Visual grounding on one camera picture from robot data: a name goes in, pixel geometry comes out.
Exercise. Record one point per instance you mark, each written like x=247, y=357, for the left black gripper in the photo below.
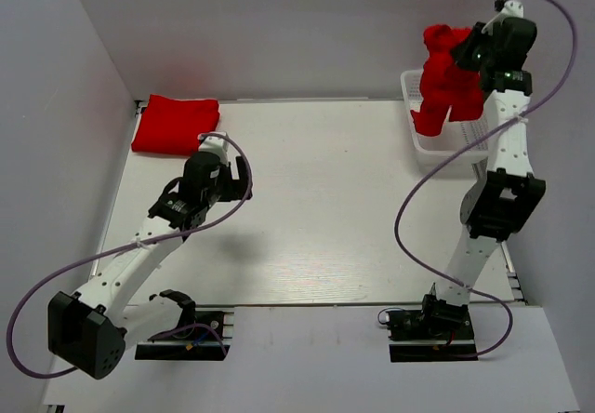
x=237, y=189

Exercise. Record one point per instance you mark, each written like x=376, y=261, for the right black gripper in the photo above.
x=461, y=50

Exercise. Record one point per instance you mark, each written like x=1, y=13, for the red t-shirt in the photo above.
x=448, y=92
x=173, y=127

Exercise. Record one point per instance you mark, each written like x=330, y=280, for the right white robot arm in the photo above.
x=494, y=208

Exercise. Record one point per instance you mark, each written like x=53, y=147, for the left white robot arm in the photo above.
x=93, y=327

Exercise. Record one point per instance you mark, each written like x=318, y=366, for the folded red t-shirt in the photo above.
x=173, y=127

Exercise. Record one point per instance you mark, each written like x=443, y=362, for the white plastic basket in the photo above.
x=431, y=151

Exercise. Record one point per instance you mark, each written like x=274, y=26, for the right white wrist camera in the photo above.
x=504, y=9

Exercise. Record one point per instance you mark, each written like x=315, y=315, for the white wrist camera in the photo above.
x=215, y=144
x=504, y=9

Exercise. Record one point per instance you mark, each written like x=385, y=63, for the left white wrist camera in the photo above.
x=215, y=144

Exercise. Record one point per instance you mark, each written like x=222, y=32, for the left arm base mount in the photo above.
x=208, y=342

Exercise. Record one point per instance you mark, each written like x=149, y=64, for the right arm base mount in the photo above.
x=414, y=340

